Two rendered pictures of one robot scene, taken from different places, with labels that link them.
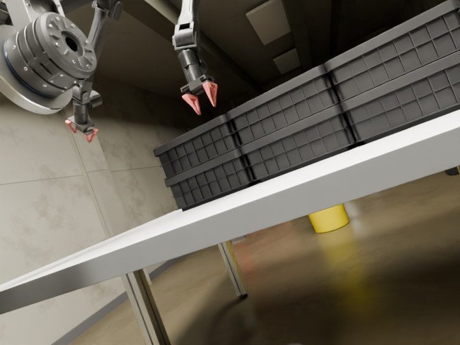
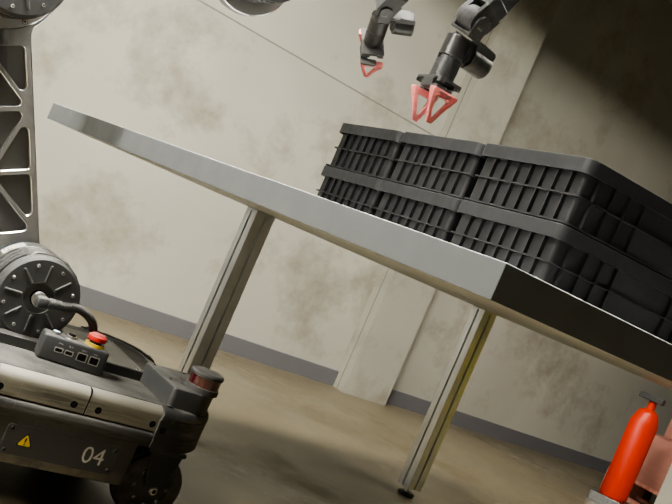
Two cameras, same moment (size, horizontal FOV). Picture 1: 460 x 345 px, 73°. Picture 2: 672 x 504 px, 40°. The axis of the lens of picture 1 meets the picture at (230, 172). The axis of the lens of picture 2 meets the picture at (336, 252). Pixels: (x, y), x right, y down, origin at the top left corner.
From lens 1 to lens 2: 137 cm
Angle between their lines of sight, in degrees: 37
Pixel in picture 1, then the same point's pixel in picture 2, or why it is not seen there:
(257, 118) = (416, 160)
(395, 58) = (522, 188)
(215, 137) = (382, 153)
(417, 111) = not seen: hidden behind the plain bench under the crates
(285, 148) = (404, 213)
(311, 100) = (452, 177)
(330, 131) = (437, 225)
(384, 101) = (483, 228)
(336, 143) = not seen: hidden behind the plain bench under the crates
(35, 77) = not seen: outside the picture
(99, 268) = (125, 138)
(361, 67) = (500, 174)
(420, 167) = (226, 183)
